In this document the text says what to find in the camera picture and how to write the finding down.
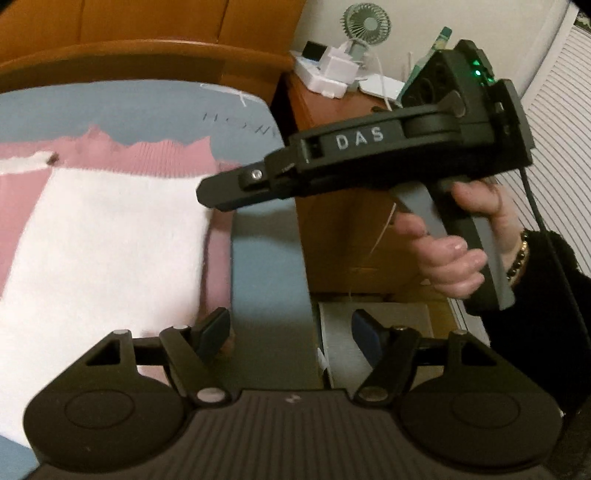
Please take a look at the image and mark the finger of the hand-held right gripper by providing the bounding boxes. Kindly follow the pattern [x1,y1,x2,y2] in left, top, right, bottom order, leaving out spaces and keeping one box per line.
[196,161,278,213]

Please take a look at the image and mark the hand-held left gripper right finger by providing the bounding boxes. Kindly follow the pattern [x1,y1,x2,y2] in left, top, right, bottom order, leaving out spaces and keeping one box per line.
[352,310,497,408]

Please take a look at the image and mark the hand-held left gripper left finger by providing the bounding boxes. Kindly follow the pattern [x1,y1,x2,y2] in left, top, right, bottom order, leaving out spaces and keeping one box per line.
[88,308,232,408]

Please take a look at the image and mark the pink and white knit sweater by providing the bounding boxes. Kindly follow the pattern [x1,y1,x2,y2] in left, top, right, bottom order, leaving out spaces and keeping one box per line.
[0,127,236,448]

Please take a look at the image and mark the person's right hand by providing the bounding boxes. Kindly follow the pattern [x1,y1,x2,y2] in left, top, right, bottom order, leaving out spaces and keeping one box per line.
[394,181,528,298]

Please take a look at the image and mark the white flat pad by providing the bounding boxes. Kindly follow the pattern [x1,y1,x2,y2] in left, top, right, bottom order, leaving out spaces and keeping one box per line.
[359,74,408,100]

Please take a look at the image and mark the bed with teal printed sheet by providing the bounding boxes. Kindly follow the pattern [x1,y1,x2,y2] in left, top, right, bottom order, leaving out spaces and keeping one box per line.
[0,80,324,480]

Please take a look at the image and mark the wooden bedside table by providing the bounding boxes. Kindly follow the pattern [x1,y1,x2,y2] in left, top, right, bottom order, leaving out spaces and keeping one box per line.
[270,69,462,305]

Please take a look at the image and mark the white flat box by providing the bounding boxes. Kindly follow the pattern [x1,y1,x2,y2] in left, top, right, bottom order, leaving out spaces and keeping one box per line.
[292,53,352,100]

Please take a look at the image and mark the white power adapter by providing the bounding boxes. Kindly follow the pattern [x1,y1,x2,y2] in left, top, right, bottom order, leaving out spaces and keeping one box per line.
[321,41,362,83]

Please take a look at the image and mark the small green desk fan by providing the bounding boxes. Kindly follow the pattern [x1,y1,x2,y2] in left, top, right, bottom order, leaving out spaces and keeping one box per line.
[341,2,393,70]

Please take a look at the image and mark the small black-screen device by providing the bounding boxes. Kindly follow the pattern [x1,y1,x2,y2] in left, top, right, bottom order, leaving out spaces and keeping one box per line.
[302,41,329,63]

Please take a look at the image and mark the wooden bed headboard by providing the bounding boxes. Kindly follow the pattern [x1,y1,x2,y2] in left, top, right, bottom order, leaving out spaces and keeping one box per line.
[0,0,308,93]

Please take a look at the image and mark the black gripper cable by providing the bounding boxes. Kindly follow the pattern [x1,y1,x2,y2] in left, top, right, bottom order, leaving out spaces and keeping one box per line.
[519,167,589,370]

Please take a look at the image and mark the dark beaded bracelet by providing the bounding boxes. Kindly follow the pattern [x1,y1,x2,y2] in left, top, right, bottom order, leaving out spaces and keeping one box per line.
[505,228,531,283]

